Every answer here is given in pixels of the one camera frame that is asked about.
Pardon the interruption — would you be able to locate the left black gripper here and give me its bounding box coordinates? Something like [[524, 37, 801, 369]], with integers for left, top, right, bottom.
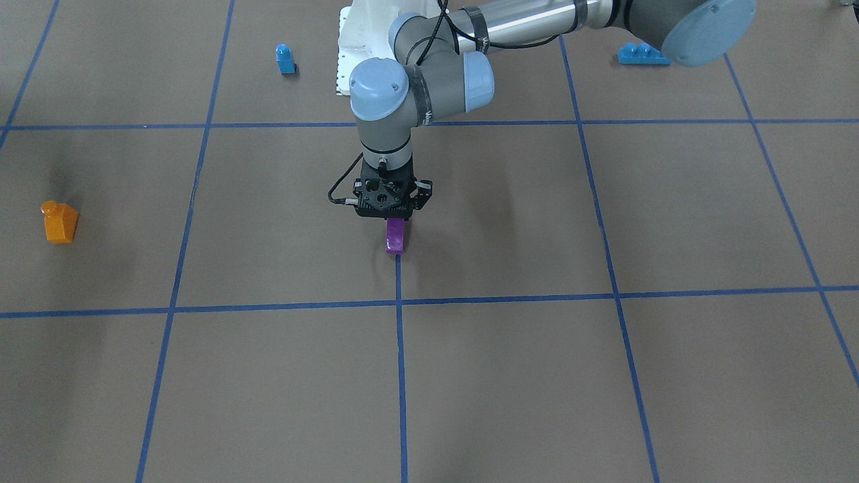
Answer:
[[354, 161, 433, 219]]

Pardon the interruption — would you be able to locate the purple trapezoid block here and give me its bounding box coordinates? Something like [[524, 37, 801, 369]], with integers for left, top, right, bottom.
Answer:
[[385, 217, 406, 256]]

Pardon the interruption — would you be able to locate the orange trapezoid block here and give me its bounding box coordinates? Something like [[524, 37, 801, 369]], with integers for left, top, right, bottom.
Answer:
[[40, 201, 79, 244]]

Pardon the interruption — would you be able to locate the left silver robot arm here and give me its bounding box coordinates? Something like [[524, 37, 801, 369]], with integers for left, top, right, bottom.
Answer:
[[331, 1, 756, 220]]

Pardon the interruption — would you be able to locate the small blue block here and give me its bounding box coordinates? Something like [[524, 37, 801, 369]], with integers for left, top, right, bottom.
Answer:
[[275, 44, 297, 74]]

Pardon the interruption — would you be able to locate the blue double block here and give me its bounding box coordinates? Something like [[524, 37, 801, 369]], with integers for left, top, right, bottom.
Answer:
[[617, 42, 672, 65]]

